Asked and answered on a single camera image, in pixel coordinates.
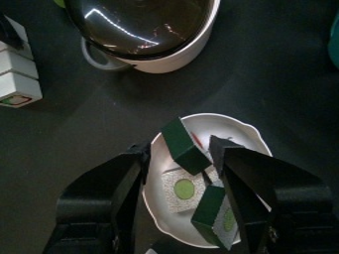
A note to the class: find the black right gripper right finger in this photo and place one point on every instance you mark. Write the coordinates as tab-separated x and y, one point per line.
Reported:
274	198

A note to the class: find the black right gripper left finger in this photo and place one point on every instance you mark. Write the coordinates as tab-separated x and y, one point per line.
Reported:
97	201

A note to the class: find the green-sided sushi piece green centre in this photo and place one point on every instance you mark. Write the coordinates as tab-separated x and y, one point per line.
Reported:
214	216

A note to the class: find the flat sushi piece green centre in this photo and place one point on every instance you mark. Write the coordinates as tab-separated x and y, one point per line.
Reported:
184	190

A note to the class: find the dark green sushi roll block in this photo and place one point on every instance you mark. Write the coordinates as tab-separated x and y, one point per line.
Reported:
185	148

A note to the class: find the white sushi roll block row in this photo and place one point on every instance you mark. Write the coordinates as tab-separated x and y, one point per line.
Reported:
18	72

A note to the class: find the white scalloped plate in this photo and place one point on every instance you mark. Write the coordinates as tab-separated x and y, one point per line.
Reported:
248	135

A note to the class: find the teal object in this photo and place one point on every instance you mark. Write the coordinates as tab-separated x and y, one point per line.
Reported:
334	43

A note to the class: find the dark glossy pot lid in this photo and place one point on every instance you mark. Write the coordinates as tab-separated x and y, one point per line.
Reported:
141	26

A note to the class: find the small lime green object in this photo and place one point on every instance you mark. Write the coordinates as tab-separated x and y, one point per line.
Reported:
60	2

